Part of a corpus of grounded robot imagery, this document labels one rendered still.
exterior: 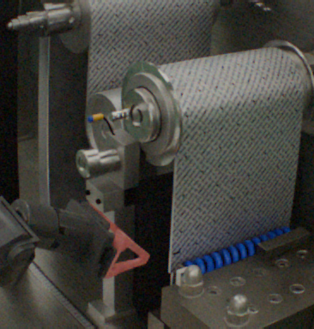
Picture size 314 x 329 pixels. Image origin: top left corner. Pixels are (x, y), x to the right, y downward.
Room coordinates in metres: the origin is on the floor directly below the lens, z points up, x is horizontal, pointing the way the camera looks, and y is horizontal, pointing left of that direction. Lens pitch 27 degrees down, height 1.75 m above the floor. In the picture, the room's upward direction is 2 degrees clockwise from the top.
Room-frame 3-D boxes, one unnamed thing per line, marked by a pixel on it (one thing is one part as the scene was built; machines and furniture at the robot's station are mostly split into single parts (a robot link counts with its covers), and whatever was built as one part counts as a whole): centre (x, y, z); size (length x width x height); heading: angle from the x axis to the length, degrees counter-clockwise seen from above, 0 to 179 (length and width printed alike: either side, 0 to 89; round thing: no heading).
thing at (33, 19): (1.29, 0.22, 1.33); 0.06 x 0.03 x 0.03; 125
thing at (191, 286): (1.02, -0.06, 1.05); 0.04 x 0.04 x 0.04
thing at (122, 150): (1.14, 0.06, 1.05); 0.06 x 0.05 x 0.31; 125
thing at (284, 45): (1.28, -0.20, 1.25); 0.15 x 0.01 x 0.15; 35
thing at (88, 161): (1.12, 0.09, 1.18); 0.04 x 0.02 x 0.04; 35
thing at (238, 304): (0.95, -0.12, 1.05); 0.04 x 0.04 x 0.04
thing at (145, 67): (1.13, 0.01, 1.25); 0.15 x 0.01 x 0.15; 35
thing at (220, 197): (1.15, -0.12, 1.11); 0.23 x 0.01 x 0.18; 125
